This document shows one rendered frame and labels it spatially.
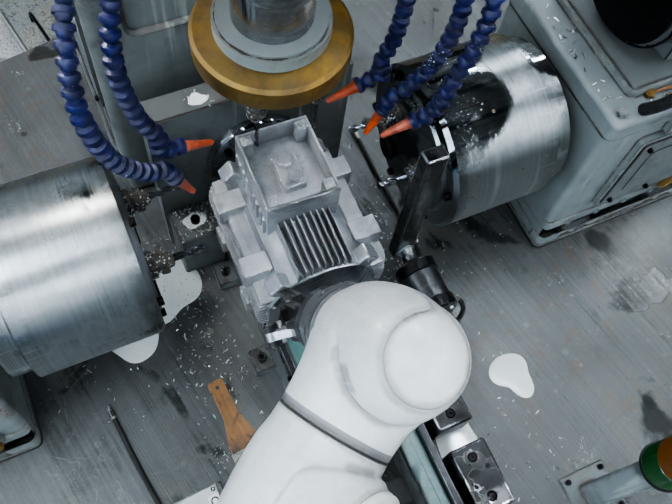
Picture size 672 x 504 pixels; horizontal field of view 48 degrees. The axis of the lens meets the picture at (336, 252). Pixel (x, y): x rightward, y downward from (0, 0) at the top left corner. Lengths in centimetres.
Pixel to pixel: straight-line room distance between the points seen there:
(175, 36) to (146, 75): 8
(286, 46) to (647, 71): 56
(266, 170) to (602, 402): 67
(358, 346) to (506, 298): 80
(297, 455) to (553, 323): 82
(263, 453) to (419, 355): 15
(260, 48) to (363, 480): 45
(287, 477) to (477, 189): 60
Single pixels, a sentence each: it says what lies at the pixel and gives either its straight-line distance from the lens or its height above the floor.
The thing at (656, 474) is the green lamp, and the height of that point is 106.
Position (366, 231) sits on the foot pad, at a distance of 102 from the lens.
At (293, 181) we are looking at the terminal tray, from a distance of 99.
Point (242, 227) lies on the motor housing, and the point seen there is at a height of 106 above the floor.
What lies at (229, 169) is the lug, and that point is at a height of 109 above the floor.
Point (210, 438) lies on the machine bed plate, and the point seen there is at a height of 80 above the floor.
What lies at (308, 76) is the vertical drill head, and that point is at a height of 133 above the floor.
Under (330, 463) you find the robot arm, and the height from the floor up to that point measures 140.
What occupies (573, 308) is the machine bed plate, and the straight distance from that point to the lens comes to 137.
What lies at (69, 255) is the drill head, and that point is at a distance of 93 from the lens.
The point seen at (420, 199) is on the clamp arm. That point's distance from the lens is 95.
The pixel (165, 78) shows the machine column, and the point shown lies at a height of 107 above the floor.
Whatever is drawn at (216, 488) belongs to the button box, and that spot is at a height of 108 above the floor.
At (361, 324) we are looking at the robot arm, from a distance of 56.
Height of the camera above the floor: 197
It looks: 64 degrees down
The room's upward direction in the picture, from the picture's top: 11 degrees clockwise
